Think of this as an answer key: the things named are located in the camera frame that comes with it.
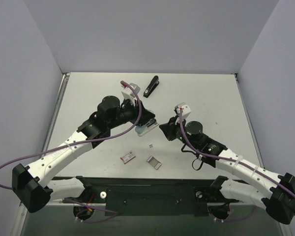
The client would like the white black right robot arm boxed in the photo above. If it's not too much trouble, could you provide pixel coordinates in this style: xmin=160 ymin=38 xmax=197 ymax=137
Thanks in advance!
xmin=160 ymin=116 xmax=295 ymax=225

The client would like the red white staple box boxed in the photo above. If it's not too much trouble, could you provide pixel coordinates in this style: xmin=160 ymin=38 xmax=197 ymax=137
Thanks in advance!
xmin=120 ymin=151 xmax=136 ymax=164

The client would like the black looped cable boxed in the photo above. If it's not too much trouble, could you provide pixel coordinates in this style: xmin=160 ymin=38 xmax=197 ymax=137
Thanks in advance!
xmin=180 ymin=145 xmax=205 ymax=172

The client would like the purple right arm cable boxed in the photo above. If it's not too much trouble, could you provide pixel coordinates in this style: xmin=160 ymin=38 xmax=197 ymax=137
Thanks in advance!
xmin=177 ymin=107 xmax=295 ymax=223

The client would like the black stapler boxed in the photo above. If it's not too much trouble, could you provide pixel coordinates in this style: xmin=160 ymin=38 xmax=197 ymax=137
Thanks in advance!
xmin=143 ymin=75 xmax=159 ymax=98

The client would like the light blue white stapler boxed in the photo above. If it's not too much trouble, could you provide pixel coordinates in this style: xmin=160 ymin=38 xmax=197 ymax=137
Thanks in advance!
xmin=134 ymin=109 xmax=159 ymax=137

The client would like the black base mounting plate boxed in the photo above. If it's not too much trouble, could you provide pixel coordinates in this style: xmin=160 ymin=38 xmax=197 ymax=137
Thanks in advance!
xmin=34 ymin=176 xmax=271 ymax=218

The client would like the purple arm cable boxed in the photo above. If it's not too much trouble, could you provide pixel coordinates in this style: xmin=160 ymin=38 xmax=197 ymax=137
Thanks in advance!
xmin=177 ymin=107 xmax=295 ymax=223
xmin=0 ymin=80 xmax=143 ymax=224

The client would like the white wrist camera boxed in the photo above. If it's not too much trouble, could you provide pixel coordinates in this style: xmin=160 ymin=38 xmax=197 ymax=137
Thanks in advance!
xmin=174 ymin=102 xmax=191 ymax=124
xmin=120 ymin=81 xmax=141 ymax=106

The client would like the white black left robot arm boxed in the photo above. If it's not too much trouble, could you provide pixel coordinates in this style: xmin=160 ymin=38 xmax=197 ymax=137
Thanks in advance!
xmin=12 ymin=96 xmax=155 ymax=213

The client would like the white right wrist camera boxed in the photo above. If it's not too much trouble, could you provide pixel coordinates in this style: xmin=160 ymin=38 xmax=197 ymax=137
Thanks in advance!
xmin=174 ymin=102 xmax=191 ymax=124

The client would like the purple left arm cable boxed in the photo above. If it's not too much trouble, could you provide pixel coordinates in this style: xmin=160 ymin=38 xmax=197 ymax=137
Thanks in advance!
xmin=0 ymin=80 xmax=143 ymax=224

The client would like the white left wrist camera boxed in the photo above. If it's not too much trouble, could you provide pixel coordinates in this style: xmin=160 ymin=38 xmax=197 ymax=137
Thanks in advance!
xmin=120 ymin=81 xmax=141 ymax=106

